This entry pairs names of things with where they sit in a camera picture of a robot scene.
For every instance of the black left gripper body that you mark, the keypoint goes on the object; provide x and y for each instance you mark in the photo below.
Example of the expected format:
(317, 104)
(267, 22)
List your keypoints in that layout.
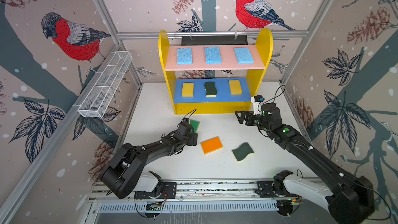
(191, 140)

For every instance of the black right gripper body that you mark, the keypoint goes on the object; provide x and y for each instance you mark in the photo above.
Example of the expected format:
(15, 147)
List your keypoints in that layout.
(257, 122)

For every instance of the green topped sponge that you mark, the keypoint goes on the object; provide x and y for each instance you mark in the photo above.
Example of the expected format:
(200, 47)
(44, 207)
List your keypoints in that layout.
(195, 124)

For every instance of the orange topped sponge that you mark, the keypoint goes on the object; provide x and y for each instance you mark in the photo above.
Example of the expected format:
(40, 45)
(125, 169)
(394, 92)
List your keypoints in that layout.
(211, 145)

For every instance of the yellow sponge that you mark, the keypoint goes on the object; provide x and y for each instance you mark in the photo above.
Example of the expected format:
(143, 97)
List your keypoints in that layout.
(235, 87)
(187, 90)

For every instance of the dark green wavy scourer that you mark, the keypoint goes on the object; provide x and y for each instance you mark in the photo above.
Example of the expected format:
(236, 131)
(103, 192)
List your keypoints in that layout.
(211, 90)
(241, 152)

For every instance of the light blue sponge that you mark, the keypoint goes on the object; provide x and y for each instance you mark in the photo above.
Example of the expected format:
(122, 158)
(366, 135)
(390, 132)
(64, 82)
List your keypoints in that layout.
(213, 55)
(243, 55)
(184, 56)

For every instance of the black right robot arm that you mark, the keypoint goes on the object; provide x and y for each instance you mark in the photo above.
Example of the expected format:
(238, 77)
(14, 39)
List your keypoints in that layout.
(349, 199)

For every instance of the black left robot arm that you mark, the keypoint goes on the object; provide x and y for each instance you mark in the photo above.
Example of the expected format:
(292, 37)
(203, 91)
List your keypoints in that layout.
(124, 173)

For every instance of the yellow shelf unit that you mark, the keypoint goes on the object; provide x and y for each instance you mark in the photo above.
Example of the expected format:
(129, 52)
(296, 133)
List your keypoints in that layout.
(224, 102)

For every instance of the black bar behind shelf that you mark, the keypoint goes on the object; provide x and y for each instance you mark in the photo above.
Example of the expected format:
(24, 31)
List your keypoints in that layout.
(213, 40)

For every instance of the aluminium front rail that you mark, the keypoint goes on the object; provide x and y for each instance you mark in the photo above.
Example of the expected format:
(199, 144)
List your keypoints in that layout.
(202, 190)

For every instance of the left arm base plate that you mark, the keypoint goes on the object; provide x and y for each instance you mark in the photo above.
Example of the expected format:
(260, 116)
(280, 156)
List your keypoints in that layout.
(168, 189)

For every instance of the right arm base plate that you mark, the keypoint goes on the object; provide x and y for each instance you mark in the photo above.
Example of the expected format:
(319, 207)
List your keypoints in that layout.
(272, 189)

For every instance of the white wire mesh basket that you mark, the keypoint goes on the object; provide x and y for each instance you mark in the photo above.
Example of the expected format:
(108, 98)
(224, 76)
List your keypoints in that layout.
(101, 94)

